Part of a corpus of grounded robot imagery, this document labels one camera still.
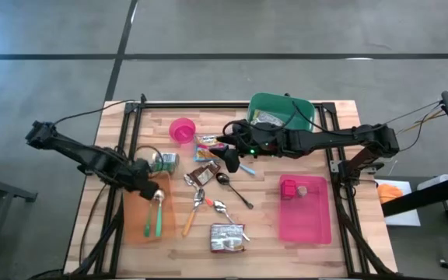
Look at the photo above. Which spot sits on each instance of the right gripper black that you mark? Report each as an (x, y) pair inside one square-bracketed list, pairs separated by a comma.
[(255, 140)]

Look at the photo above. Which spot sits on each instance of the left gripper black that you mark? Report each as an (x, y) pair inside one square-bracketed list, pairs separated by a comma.
[(142, 177)]

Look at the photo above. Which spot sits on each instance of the yellow ramen noodle packet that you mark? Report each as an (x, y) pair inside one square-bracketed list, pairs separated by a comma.
[(208, 141)]

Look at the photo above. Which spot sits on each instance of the blue-edged noodle packet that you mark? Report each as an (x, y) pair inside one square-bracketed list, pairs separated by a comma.
[(204, 155)]

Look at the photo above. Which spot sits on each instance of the black spoon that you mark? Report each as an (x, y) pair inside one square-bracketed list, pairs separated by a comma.
[(224, 179)]

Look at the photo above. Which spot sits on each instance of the glass jar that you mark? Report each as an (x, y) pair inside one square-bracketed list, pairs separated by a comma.
[(167, 157)]

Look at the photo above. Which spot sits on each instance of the plain silver spoon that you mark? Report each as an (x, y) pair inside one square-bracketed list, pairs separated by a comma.
[(220, 208)]

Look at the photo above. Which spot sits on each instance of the red ramen noodle packet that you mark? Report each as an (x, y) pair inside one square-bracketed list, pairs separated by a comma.
[(227, 238)]

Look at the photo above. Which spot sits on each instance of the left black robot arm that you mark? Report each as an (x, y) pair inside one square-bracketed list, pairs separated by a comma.
[(84, 153)]

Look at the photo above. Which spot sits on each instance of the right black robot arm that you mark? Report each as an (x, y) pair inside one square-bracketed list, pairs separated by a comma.
[(325, 138)]

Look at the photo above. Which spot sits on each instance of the brown foil snack packet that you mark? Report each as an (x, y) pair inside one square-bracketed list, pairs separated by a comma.
[(204, 174)]

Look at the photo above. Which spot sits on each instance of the orange translucent plastic tray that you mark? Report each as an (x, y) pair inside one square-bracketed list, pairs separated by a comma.
[(138, 225)]

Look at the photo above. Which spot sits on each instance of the pink plastic bowl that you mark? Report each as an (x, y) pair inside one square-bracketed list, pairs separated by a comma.
[(182, 130)]

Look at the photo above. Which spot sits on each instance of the whitish noodle packet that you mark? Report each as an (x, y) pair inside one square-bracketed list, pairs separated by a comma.
[(264, 117)]

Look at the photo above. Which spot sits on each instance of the teal green plastic bin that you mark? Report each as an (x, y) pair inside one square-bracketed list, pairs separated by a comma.
[(270, 102)]

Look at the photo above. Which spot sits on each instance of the red box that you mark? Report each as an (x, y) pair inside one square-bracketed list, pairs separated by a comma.
[(288, 189)]

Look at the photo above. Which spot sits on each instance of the pink translucent plastic tray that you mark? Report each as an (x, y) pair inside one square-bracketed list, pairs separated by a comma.
[(305, 218)]

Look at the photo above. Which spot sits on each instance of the orange cloth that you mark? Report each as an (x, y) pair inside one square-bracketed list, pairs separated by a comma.
[(389, 193)]

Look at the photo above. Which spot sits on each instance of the white paper sheet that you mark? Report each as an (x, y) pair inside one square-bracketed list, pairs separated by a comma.
[(403, 214)]

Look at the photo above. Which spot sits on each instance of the white plastic container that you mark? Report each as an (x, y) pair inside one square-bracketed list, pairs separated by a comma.
[(434, 182)]

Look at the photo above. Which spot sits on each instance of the black aluminium table frame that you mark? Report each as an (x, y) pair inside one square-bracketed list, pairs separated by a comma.
[(228, 105)]

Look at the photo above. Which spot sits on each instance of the silver metal bracket plate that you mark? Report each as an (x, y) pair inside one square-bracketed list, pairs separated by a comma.
[(336, 166)]

